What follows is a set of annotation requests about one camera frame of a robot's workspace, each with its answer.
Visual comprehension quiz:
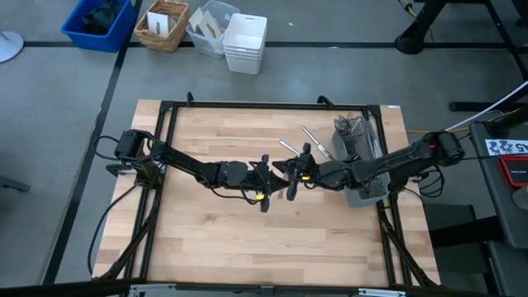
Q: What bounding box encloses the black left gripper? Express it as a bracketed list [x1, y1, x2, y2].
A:
[217, 153, 292, 214]

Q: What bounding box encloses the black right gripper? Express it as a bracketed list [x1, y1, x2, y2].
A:
[271, 142, 352, 202]

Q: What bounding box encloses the grey mesh cutlery caddy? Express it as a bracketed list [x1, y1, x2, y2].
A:
[332, 115, 393, 209]

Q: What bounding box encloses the white plastic bin stack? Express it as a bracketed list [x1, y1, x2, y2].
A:
[222, 12, 268, 76]

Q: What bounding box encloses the beige cardboard piece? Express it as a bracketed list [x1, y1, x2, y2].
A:
[196, 10, 224, 39]
[188, 7, 205, 28]

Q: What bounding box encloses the clear plastic bin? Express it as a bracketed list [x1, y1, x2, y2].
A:
[186, 0, 241, 59]

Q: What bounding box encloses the black stool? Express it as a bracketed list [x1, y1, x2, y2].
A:
[422, 203, 507, 249]

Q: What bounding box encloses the wicker basket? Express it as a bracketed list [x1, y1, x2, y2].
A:
[134, 0, 192, 54]

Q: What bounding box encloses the black stand foot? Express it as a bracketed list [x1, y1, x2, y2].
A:
[394, 0, 439, 56]

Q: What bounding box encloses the white card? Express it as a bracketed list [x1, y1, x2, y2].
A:
[146, 11, 171, 38]

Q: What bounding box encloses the blue plastic bin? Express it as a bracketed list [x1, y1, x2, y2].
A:
[59, 0, 139, 54]

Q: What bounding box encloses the white numbered label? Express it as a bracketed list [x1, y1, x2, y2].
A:
[484, 139, 528, 158]

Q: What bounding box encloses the black side cart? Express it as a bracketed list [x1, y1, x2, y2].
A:
[469, 119, 528, 297]

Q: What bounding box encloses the red-framed tablet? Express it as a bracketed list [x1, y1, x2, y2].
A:
[497, 155, 528, 189]

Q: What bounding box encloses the black cloth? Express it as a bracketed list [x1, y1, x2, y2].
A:
[81, 0, 125, 36]

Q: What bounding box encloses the grey round object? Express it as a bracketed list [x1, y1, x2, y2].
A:
[512, 184, 528, 212]

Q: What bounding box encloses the black front crossbar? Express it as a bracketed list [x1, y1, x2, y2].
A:
[0, 278, 528, 297]

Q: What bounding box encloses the grey metal leg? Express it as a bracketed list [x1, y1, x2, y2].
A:
[0, 174, 31, 194]

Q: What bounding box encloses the grey round stand base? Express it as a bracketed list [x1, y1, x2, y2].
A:
[0, 31, 25, 64]

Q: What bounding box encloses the yellow cable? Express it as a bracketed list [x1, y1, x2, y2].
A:
[396, 0, 416, 19]
[406, 126, 470, 135]

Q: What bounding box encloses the black floor stand frame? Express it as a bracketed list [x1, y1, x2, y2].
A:
[448, 0, 528, 113]

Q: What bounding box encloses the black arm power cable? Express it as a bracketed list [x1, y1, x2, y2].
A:
[87, 181, 144, 276]

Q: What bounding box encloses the white cable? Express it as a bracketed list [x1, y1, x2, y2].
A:
[444, 80, 528, 132]

